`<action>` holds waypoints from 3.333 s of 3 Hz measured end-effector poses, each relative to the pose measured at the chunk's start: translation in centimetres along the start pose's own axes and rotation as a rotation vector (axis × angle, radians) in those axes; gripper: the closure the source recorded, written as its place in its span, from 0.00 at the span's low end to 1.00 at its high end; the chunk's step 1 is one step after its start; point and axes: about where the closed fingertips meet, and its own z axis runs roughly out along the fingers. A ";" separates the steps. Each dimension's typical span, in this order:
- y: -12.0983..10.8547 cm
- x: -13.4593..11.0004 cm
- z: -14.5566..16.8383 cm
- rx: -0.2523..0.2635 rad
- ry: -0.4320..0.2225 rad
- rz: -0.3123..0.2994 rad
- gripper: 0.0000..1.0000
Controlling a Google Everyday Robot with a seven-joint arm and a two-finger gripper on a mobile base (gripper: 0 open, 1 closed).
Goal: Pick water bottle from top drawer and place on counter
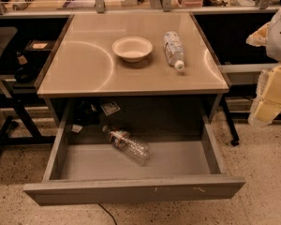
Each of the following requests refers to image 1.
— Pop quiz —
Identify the clear crushed water bottle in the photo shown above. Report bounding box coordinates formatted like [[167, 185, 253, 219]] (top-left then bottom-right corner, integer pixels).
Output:
[[102, 125, 151, 165]]

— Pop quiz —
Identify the white paper bowl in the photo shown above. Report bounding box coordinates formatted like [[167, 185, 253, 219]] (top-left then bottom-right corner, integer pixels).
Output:
[[112, 37, 153, 63]]

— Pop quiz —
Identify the grey cabinet with counter top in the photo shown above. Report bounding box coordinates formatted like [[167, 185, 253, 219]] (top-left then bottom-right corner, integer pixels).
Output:
[[34, 10, 232, 127]]

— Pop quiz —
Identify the full labelled water bottle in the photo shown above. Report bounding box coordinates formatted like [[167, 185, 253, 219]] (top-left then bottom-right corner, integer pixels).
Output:
[[163, 31, 185, 71]]

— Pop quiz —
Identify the open grey metal drawer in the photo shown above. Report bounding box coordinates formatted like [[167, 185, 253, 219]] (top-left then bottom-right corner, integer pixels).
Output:
[[24, 97, 245, 205]]

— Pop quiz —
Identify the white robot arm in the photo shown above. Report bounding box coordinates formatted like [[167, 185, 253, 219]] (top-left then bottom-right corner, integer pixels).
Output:
[[246, 8, 281, 127]]

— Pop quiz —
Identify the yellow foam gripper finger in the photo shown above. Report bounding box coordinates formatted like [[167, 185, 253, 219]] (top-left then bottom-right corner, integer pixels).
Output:
[[246, 22, 270, 47], [248, 63, 281, 125]]

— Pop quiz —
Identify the small dark box with label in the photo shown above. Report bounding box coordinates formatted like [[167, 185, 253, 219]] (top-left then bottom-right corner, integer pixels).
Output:
[[25, 39, 55, 51]]

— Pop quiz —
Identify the black floor cable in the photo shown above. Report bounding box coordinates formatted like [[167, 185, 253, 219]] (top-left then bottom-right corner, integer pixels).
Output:
[[97, 203, 119, 225]]

